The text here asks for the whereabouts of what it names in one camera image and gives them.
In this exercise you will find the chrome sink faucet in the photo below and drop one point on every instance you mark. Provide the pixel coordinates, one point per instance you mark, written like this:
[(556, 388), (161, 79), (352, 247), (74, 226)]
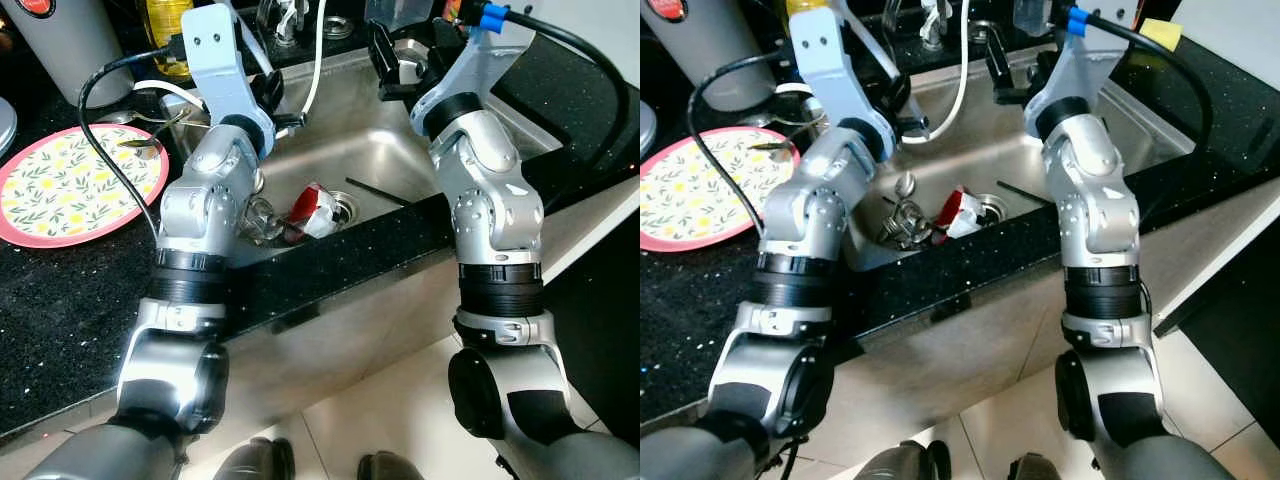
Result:
[(285, 20), (925, 20)]

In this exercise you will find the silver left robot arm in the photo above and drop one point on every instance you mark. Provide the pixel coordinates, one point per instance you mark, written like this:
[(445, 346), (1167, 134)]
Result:
[(810, 220), (200, 210)]

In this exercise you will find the yellow cooking oil bottle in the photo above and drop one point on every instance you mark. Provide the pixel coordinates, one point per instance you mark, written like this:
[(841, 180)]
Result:
[(805, 5), (168, 35)]

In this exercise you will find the black left robot foot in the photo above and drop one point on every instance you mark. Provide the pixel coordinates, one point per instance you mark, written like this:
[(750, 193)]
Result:
[(900, 462), (255, 460)]

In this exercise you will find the black robot foot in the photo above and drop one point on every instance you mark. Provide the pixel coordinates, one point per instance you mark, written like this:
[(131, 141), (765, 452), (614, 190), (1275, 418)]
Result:
[(390, 468), (1035, 468), (255, 460), (900, 462)]

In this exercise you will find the black right robot foot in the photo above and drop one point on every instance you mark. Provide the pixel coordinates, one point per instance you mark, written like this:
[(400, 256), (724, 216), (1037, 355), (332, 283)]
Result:
[(390, 468), (1035, 468)]

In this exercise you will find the round steel sink strainer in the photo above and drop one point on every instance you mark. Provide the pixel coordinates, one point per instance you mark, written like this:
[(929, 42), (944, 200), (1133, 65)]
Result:
[(342, 207), (992, 208)]

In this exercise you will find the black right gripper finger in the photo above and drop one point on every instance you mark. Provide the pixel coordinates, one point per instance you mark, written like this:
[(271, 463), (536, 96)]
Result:
[(384, 55), (1000, 60)]

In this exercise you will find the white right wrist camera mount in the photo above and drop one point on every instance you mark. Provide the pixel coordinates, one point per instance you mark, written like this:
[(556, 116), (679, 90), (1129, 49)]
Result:
[(1085, 75), (480, 70)]

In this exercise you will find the yellow green sponge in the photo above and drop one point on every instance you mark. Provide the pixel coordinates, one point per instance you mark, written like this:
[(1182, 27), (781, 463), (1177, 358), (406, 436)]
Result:
[(1160, 33)]

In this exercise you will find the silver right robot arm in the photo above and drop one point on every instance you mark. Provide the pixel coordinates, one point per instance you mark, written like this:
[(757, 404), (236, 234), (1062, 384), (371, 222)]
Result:
[(1095, 200), (490, 200)]

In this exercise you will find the pink rimmed floral plate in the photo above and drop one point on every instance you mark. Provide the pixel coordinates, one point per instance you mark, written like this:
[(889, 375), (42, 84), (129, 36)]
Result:
[(700, 195), (70, 190)]

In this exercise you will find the grey cabinet front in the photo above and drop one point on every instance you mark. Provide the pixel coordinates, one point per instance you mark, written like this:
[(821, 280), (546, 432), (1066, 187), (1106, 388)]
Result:
[(1000, 340), (350, 310)]

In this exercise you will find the stainless steel sink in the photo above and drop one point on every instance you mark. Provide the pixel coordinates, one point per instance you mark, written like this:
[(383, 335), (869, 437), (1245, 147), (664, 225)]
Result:
[(340, 150), (1000, 150)]

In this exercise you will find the round chrome counter fitting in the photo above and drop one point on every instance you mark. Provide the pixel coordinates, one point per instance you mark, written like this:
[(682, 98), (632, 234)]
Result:
[(982, 32), (338, 27)]

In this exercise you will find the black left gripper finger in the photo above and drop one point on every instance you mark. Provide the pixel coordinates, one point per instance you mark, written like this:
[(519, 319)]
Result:
[(917, 127), (290, 121)]

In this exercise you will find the steel fork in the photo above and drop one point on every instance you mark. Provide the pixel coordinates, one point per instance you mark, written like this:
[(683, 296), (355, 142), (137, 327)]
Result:
[(800, 125), (160, 118)]

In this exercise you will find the steel spoon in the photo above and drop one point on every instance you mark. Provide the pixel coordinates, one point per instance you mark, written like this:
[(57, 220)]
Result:
[(775, 148), (140, 145)]

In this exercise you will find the red white patterned bowl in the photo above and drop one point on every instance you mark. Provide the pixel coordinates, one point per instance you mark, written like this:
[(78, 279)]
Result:
[(315, 210), (960, 212)]

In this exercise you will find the grey thermos flask red logo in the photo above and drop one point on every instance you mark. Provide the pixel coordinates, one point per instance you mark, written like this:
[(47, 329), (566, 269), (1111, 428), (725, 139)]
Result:
[(710, 50), (60, 50)]

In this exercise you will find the black tall cabinet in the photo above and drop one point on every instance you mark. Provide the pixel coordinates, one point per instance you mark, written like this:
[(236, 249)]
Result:
[(600, 330), (1230, 350)]

